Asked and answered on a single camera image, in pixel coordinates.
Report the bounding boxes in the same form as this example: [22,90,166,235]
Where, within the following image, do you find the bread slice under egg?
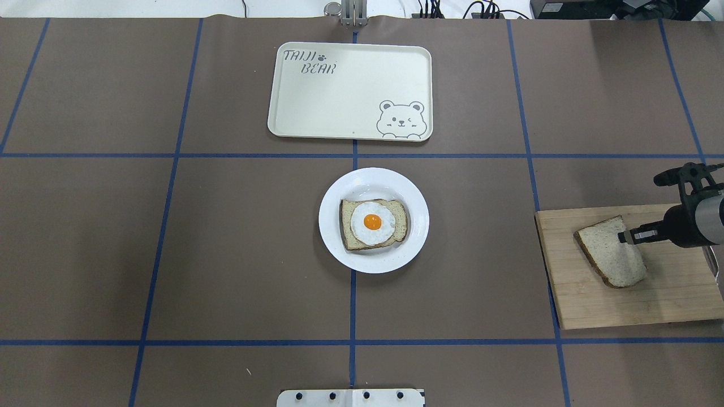
[339,199,408,252]

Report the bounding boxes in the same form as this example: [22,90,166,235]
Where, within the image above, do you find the wooden cutting board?
[535,204,723,330]

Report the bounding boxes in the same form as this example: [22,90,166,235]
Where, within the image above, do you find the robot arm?
[618,162,723,248]

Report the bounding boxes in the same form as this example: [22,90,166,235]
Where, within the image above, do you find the metal clamp at table edge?
[323,0,369,27]

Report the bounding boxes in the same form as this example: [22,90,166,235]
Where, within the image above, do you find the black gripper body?
[653,162,723,248]

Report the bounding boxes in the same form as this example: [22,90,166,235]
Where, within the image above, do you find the black cables behind table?
[410,0,532,20]

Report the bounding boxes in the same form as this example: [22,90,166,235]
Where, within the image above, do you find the bread slice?
[574,215,648,289]
[339,199,408,252]

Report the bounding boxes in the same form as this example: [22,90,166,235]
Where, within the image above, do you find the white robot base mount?
[276,388,426,406]

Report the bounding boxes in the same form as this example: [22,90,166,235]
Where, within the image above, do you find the fried egg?
[351,201,397,246]

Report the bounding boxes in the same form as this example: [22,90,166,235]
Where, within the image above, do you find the black equipment box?
[529,1,709,21]

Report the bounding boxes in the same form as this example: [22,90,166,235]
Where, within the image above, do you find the white round plate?
[318,167,430,274]

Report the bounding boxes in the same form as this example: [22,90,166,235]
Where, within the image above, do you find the cream bear serving tray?
[267,42,433,142]

